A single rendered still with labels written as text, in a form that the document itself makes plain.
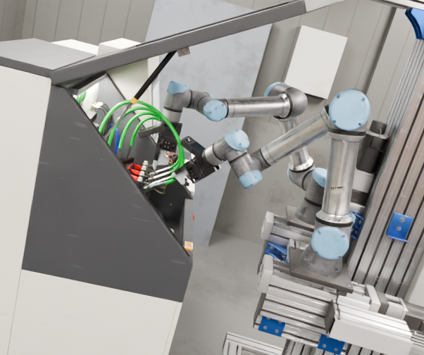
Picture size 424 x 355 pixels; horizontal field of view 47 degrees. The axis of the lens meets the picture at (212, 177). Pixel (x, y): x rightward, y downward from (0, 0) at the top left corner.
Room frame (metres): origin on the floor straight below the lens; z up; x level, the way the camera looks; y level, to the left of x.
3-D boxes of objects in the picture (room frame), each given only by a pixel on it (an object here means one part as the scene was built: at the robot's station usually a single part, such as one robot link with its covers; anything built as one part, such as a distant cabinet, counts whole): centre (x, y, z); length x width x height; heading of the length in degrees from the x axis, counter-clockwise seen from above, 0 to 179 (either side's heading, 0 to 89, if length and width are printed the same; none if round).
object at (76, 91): (1.84, 0.54, 1.43); 0.54 x 0.03 x 0.02; 7
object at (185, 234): (1.90, 0.04, 0.87); 0.62 x 0.04 x 0.16; 7
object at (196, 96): (1.92, 0.12, 1.46); 0.11 x 0.11 x 0.08; 30
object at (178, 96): (1.88, 0.22, 1.46); 0.09 x 0.08 x 0.11; 120
